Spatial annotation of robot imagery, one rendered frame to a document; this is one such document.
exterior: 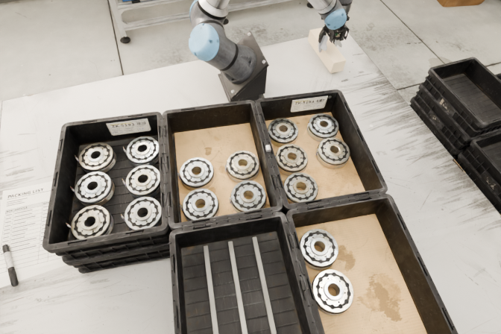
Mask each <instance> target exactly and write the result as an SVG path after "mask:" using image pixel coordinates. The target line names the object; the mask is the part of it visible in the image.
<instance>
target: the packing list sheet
mask: <svg viewBox="0 0 501 334"><path fill-rule="evenodd" d="M51 186H52V181H51V182H47V183H41V184H37V185H33V186H26V187H22V188H18V189H11V190H5V191H3V195H2V200H0V288H1V287H4V286H8V285H10V284H11V283H10V278H9V274H8V271H7V266H6V262H5V259H4V254H3V250H2V246H3V245H9V248H10V253H11V256H12V259H13V264H14V268H15V271H16V276H17V279H18V282H19V281H21V280H25V279H28V278H30V277H34V276H36V275H38V274H42V273H45V272H47V271H51V270H54V269H56V268H60V267H62V266H64V265H66V263H64V262H63V260H62V257H61V256H57V255H56V254H55V253H49V252H48V251H46V250H45V249H44V248H43V247H42V241H43V236H44V231H45V223H46V217H47V212H48V204H49V199H50V194H51Z"/></svg>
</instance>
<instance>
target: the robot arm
mask: <svg viewBox="0 0 501 334"><path fill-rule="evenodd" d="M229 1H230V0H194V2H193V3H192V5H191V7H190V13H189V18H190V21H191V23H192V32H191V34H190V38H189V49H190V51H191V52H192V53H193V54H194V55H195V56H196V57H197V58H198V59H199V60H202V61H204V62H206V63H208V64H210V65H211V66H213V67H215V68H217V69H218V70H220V71H221V72H222V74H223V75H224V76H225V78H226V79H228V81H230V82H232V83H234V84H240V83H242V82H244V81H246V80H247V79H248V78H249V77H250V76H251V74H252V73H253V71H254V69H255V66H256V54H255V52H254V50H252V49H251V48H249V47H247V46H245V45H238V44H235V43H234V42H233V41H231V40H230V39H228V38H227V37H226V34H225V31H224V26H223V23H224V20H225V19H226V17H227V14H228V7H227V5H228V3H229ZM307 1H309V3H310V4H311V5H312V6H313V7H314V8H315V9H316V11H317V12H318V13H319V14H320V16H321V19H323V20H324V27H323V28H322V30H321V32H320V33H319V36H318V50H319V52H320V53H321V50H322V49H323V50H324V51H326V50H327V40H328V36H329V38H330V39H329V41H330V42H331V43H333V44H334V45H335V46H337V45H338V46H340V47H342V44H341V41H342V40H344V39H345V40H346V39H347V36H345V34H346V32H347V35H348V32H349V28H348V27H347V26H346V25H345V23H346V21H349V19H350V17H349V16H348V13H349V11H350V7H351V4H352V1H353V0H307ZM327 35H328V36H327Z"/></svg>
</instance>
